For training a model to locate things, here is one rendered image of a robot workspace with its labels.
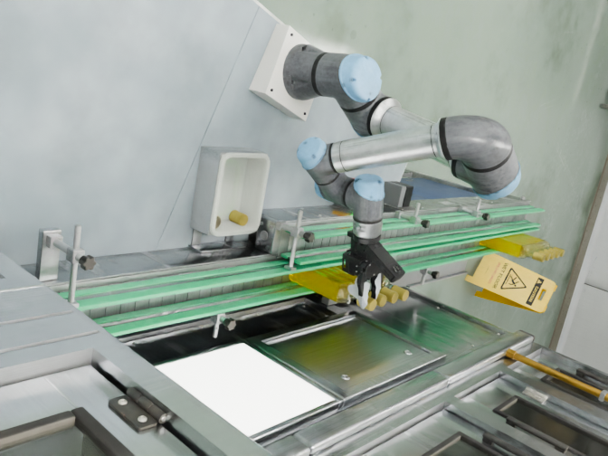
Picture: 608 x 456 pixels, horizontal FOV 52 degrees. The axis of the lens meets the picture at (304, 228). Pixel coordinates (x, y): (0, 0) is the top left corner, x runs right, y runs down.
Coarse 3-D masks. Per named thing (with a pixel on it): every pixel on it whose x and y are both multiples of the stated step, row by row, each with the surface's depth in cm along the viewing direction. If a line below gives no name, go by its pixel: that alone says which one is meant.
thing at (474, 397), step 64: (192, 320) 173; (256, 320) 184; (384, 320) 204; (448, 320) 214; (448, 384) 164; (512, 384) 177; (320, 448) 124; (384, 448) 133; (448, 448) 138; (512, 448) 140; (576, 448) 149
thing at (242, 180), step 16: (224, 160) 157; (240, 160) 171; (256, 160) 171; (224, 176) 168; (240, 176) 173; (256, 176) 172; (224, 192) 170; (240, 192) 174; (256, 192) 172; (224, 208) 172; (240, 208) 176; (256, 208) 173; (224, 224) 170; (256, 224) 173
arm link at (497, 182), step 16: (384, 96) 167; (352, 112) 166; (368, 112) 165; (384, 112) 164; (400, 112) 162; (368, 128) 167; (384, 128) 164; (400, 128) 160; (448, 160) 150; (512, 160) 139; (464, 176) 146; (480, 176) 140; (496, 176) 139; (512, 176) 142; (480, 192) 147; (496, 192) 144
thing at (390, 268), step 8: (368, 248) 159; (376, 248) 160; (384, 248) 161; (368, 256) 160; (376, 256) 158; (384, 256) 159; (376, 264) 159; (384, 264) 157; (392, 264) 158; (384, 272) 158; (392, 272) 156; (400, 272) 158; (392, 280) 157
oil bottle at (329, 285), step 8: (304, 272) 179; (312, 272) 177; (320, 272) 178; (328, 272) 179; (296, 280) 182; (304, 280) 180; (312, 280) 178; (320, 280) 176; (328, 280) 174; (336, 280) 173; (344, 280) 174; (312, 288) 178; (320, 288) 176; (328, 288) 174; (336, 288) 172; (344, 288) 171; (328, 296) 174; (336, 296) 172; (344, 296) 171
